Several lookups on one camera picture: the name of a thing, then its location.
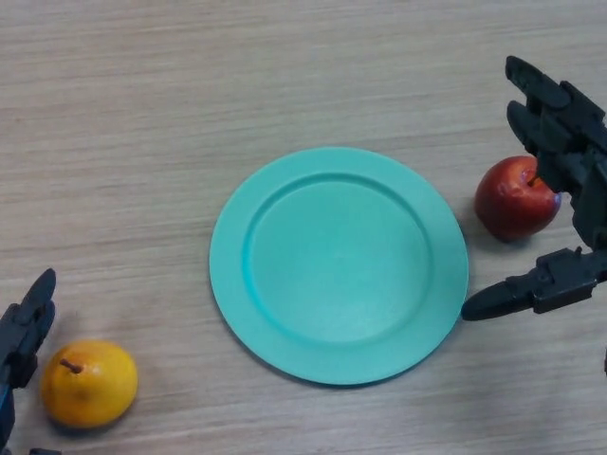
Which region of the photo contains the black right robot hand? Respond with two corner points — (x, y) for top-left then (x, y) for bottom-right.
(461, 55), (607, 322)

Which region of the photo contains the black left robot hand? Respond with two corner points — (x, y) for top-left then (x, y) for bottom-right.
(0, 268), (63, 455)

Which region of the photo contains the yellow pear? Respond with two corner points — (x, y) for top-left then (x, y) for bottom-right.
(40, 339), (139, 430)

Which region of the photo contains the green round plate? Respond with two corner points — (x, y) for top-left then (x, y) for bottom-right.
(209, 147), (469, 389)

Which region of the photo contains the red apple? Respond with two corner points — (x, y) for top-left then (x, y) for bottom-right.
(474, 155), (563, 243)

